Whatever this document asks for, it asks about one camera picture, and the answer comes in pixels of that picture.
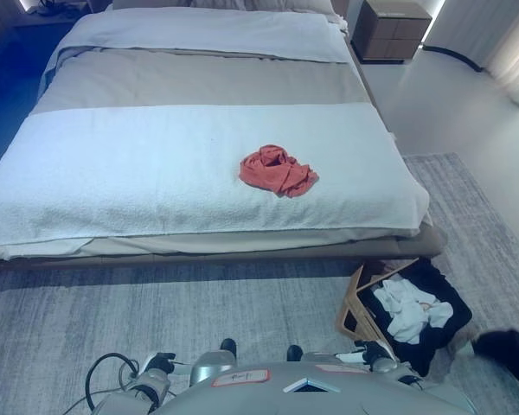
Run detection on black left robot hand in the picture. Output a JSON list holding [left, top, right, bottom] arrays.
[[143, 351, 196, 376]]

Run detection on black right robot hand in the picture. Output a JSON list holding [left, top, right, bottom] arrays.
[[336, 339, 394, 367]]

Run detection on red garment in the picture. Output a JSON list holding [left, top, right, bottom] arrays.
[[239, 144, 320, 199]]

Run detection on black fuzzy shoulder cover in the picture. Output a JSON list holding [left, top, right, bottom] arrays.
[[474, 328, 519, 393]]

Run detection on wooden basket with black liner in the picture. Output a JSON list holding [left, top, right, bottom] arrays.
[[336, 257, 474, 377]]

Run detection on white crumpled clothes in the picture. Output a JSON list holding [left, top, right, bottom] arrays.
[[374, 278, 454, 346]]

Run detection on white folded bed cover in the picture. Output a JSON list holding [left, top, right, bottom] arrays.
[[47, 6, 352, 66]]

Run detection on silver right robot leg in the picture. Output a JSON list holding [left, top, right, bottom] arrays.
[[287, 344, 345, 369]]

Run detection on silver robot leg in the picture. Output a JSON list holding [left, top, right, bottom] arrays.
[[189, 338, 238, 386], [287, 344, 345, 369]]

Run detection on silver left robot leg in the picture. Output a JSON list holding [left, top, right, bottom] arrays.
[[189, 338, 238, 386]]

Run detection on silver robot torso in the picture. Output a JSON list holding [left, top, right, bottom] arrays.
[[155, 361, 477, 415]]

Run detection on beige duvet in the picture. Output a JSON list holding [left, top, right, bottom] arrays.
[[32, 46, 375, 116]]

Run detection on brown wooden nightstand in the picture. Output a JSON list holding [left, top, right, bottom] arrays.
[[350, 0, 433, 65]]

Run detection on cream curtain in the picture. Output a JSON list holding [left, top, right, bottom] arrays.
[[486, 0, 519, 107]]

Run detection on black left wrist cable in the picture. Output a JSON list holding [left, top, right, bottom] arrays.
[[85, 353, 140, 412]]

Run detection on brown upholstered bed frame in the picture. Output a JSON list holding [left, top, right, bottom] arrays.
[[0, 0, 445, 272]]

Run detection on thick black floor cable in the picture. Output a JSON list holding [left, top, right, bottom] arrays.
[[423, 44, 485, 73]]

